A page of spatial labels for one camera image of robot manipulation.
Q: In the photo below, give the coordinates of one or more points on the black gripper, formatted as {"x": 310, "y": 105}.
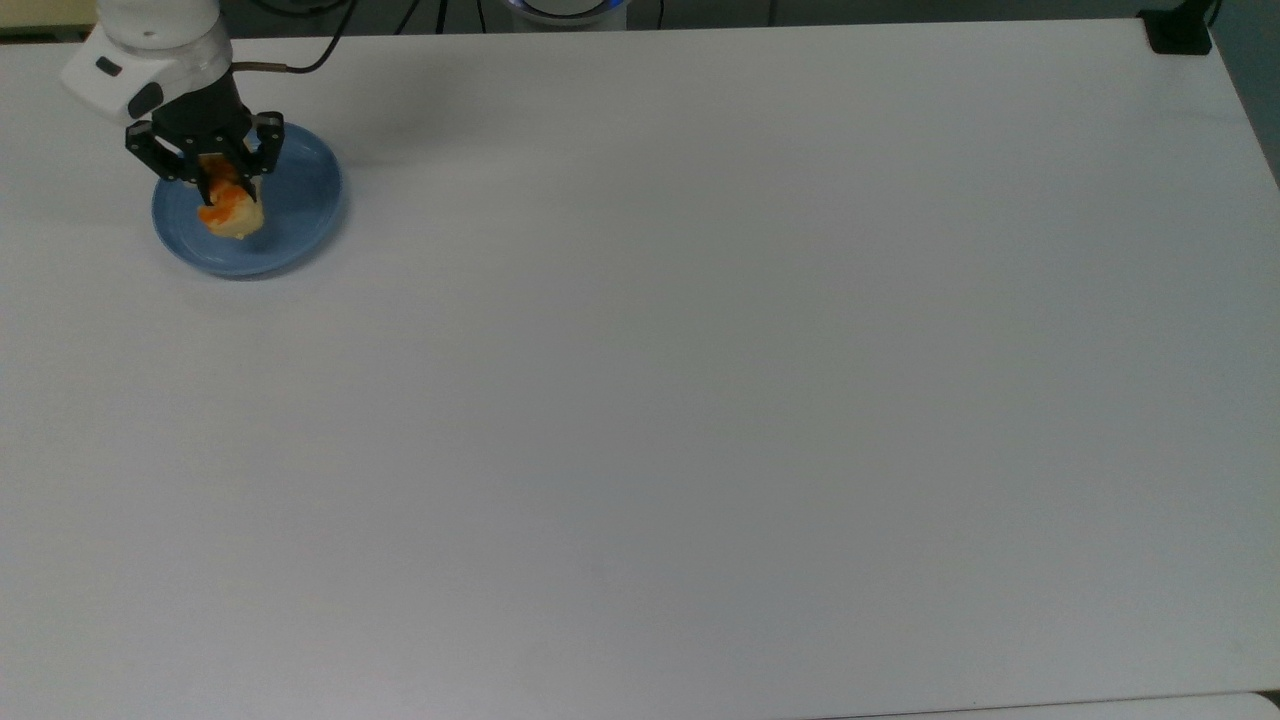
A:
{"x": 210, "y": 120}

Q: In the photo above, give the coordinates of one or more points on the orange glazed bread loaf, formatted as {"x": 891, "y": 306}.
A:
{"x": 235, "y": 215}

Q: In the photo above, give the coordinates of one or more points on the white robot base blue light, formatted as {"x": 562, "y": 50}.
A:
{"x": 565, "y": 10}

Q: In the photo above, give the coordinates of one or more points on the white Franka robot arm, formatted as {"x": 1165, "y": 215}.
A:
{"x": 150, "y": 40}

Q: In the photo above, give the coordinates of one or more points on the blue round plate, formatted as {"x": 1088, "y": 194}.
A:
{"x": 300, "y": 200}

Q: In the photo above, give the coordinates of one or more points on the black corner clamp mount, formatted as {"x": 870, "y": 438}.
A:
{"x": 1180, "y": 35}

